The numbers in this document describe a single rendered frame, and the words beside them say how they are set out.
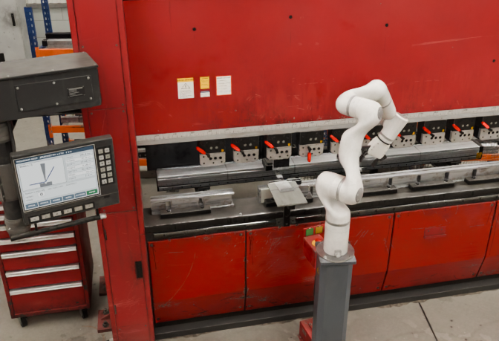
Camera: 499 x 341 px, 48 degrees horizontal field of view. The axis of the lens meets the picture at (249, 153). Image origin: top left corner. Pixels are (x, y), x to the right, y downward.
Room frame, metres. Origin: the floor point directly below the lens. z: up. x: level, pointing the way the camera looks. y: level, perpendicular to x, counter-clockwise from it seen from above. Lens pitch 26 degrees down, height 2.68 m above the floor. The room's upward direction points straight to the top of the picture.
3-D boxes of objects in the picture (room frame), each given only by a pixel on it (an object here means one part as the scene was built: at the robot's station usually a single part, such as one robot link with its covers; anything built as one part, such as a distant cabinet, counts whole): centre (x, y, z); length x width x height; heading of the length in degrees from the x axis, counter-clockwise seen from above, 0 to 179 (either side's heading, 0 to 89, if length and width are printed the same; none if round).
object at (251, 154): (3.04, 0.03, 1.26); 0.15 x 0.09 x 0.17; 102
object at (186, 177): (3.46, -0.52, 0.93); 2.30 x 0.14 x 0.10; 102
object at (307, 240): (2.76, -0.44, 0.75); 0.20 x 0.16 x 0.18; 111
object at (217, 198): (2.97, 0.35, 0.92); 0.50 x 0.06 x 0.10; 102
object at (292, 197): (2.94, -0.22, 1.00); 0.26 x 0.18 x 0.01; 12
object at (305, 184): (3.10, -0.25, 0.92); 0.39 x 0.06 x 0.10; 102
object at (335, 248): (2.35, -0.43, 1.09); 0.19 x 0.19 x 0.18
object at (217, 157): (3.00, 0.22, 1.26); 0.15 x 0.09 x 0.17; 102
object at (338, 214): (2.37, -0.41, 1.30); 0.19 x 0.12 x 0.24; 50
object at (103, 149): (2.36, 0.86, 1.42); 0.45 x 0.12 x 0.36; 118
